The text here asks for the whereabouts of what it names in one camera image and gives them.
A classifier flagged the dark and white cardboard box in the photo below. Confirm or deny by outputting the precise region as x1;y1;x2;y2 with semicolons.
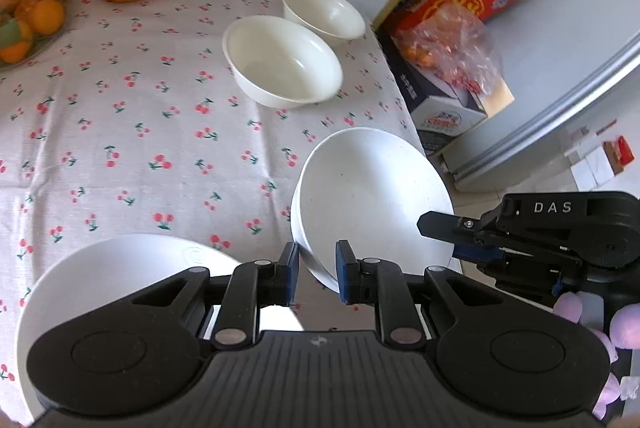
377;28;516;157

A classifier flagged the red small packet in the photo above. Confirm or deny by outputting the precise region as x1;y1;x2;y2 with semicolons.
602;135;636;175

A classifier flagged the person's right hand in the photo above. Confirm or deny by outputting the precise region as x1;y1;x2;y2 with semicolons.
552;292;640;415

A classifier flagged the plastic bag of snacks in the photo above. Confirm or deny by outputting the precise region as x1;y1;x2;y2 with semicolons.
392;3;504;97

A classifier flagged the cream white bowl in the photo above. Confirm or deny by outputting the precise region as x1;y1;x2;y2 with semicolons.
222;16;344;109
280;0;367;47

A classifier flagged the white embossed plate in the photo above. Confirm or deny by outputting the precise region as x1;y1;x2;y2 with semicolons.
15;233;299;425

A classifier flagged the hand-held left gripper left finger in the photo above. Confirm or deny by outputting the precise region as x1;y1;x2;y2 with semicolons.
131;242;301;349

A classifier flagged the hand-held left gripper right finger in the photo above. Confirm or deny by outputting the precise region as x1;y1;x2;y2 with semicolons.
335;239;482;348

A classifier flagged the white small carton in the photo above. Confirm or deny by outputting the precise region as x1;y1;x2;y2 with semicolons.
570;148;614;189

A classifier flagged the white straight-sided bowl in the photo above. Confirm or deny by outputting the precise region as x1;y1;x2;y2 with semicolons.
291;127;456;295

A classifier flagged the grey refrigerator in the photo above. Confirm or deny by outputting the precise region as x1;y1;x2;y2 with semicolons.
445;0;640;195

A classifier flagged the cherry print tablecloth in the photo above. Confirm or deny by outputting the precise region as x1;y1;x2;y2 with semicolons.
0;0;426;409

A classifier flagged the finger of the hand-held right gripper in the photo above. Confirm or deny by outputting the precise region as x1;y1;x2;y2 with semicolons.
451;238;506;265
417;209;506;243

